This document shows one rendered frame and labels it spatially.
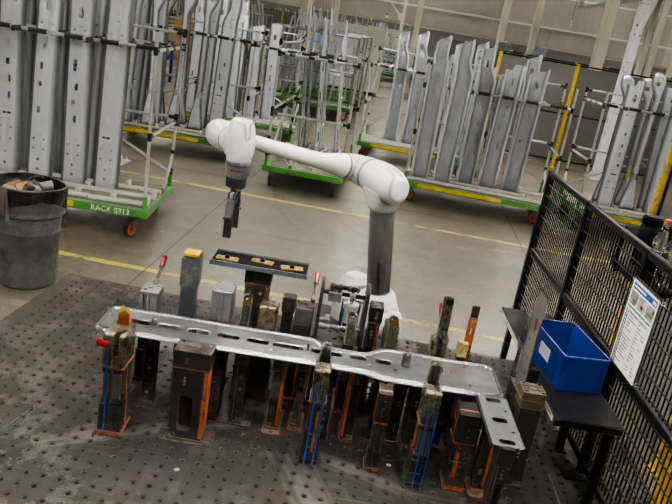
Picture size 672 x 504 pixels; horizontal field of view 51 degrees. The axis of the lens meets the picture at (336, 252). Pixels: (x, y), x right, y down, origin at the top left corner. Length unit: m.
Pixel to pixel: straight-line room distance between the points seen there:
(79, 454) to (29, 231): 2.88
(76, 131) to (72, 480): 4.76
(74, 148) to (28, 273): 1.86
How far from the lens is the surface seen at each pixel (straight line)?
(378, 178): 2.68
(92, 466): 2.32
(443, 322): 2.55
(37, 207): 4.98
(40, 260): 5.16
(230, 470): 2.33
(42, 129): 6.80
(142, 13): 10.28
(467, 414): 2.29
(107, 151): 6.63
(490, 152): 9.51
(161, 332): 2.43
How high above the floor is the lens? 2.08
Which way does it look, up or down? 18 degrees down
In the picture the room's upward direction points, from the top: 10 degrees clockwise
